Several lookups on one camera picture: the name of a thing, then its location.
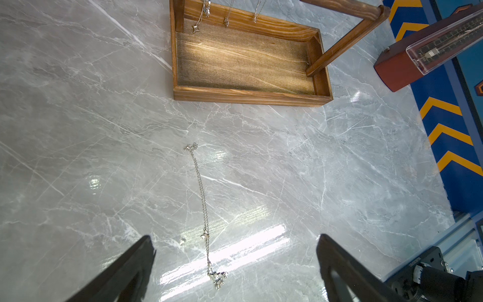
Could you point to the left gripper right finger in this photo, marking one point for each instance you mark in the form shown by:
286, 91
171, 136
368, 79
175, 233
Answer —
343, 275

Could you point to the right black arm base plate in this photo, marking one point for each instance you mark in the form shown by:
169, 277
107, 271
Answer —
402, 280

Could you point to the wooden jewelry display stand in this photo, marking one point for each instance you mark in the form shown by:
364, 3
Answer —
224, 55

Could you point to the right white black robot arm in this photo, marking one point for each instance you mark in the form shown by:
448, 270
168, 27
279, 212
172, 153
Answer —
437, 285

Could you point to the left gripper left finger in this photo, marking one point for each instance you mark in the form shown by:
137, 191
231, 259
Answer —
126, 279

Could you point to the dark red metronome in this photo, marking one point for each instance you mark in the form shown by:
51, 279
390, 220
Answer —
417, 55

